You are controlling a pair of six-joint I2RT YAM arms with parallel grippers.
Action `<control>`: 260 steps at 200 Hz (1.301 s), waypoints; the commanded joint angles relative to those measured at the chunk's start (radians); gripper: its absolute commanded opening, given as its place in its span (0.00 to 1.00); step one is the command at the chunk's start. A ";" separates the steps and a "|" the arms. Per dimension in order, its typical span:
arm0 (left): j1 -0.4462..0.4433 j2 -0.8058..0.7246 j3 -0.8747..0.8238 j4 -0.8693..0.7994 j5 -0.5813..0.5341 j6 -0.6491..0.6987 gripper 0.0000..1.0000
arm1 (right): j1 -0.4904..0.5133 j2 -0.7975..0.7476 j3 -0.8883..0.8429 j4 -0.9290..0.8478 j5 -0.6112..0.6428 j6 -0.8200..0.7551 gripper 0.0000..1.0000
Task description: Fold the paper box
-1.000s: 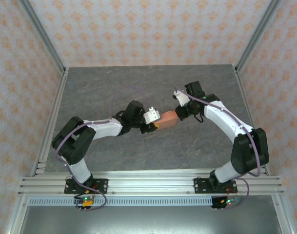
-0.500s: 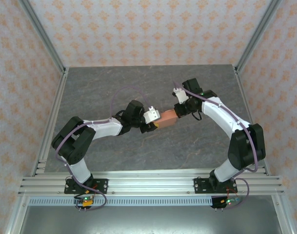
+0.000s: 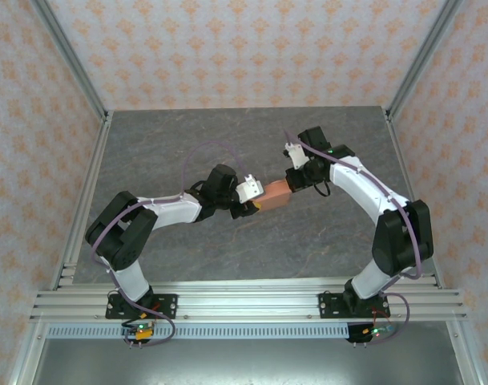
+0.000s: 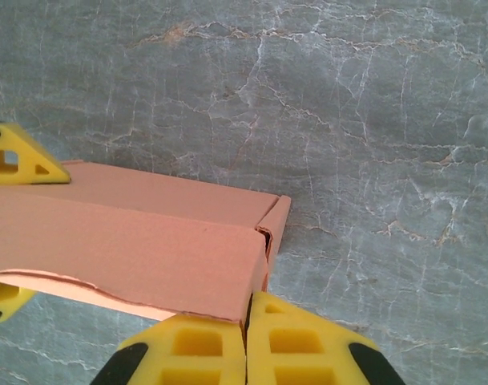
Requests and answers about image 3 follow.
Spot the grey metal sheet panel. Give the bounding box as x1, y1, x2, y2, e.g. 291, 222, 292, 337
10, 336, 478, 385

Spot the aluminium cross rail beam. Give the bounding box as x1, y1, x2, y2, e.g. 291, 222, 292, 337
29, 279, 468, 322

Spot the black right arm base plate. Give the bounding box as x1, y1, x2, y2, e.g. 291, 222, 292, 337
318, 291, 391, 321

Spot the salmon paper box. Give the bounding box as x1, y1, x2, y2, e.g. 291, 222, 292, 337
252, 180, 295, 213

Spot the slotted grey cable duct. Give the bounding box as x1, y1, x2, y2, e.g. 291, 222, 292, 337
46, 323, 351, 339

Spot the aluminium table side rail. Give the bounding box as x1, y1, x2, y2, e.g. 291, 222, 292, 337
50, 111, 115, 290
383, 107, 445, 290

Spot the aluminium frame leg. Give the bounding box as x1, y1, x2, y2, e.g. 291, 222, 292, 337
446, 320, 486, 385
7, 320, 49, 385

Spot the aluminium frame post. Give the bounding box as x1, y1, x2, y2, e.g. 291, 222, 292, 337
385, 0, 468, 122
29, 0, 111, 122

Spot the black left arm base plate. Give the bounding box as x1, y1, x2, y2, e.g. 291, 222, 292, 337
105, 294, 179, 320

